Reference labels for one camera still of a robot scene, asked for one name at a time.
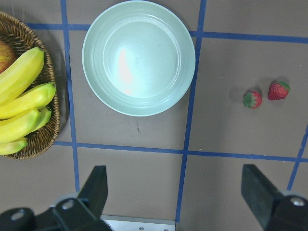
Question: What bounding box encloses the red strawberry one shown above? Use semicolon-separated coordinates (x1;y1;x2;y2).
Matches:
243;91;263;109

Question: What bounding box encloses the pale green plate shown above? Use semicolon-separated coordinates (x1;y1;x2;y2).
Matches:
82;0;195;116

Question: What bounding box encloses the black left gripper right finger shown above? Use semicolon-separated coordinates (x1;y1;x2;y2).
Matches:
241;164;308;231

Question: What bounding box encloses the red yellow apple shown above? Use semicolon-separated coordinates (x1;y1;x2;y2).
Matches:
0;41;17;73

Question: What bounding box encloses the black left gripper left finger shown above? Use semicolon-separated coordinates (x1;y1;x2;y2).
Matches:
0;166;111;231

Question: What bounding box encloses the red strawberry three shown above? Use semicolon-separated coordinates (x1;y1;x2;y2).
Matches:
268;81;290;101

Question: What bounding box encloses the yellow banana bunch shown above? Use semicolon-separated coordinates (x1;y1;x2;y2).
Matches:
0;47;56;155

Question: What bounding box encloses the woven wicker basket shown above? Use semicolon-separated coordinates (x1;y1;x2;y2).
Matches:
0;11;61;160

